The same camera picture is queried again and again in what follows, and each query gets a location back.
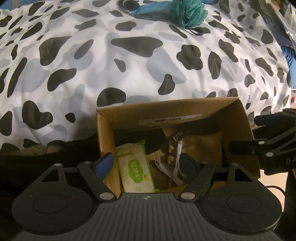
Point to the cow print blanket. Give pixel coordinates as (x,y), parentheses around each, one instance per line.
(61,60)

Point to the brown cardboard box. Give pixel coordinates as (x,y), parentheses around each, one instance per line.
(200,116)

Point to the green wet wipes pack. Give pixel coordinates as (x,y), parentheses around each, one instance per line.
(134,168)

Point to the clutter pile on sofa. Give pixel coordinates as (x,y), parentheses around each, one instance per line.
(281,30)

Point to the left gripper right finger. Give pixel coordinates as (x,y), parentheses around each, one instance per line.
(198,176)

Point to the teal mesh bath loofah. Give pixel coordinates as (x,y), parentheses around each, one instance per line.
(188,14)

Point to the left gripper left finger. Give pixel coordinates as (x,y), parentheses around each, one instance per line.
(94,173)

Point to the black roll with white band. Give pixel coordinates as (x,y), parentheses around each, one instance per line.
(129,5)

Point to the tan drawstring pouch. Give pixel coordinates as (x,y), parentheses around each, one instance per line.
(200,148)

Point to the black cloth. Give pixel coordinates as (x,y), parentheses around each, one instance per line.
(155,139)

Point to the blue tissue pack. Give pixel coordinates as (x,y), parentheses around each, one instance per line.
(155,7)

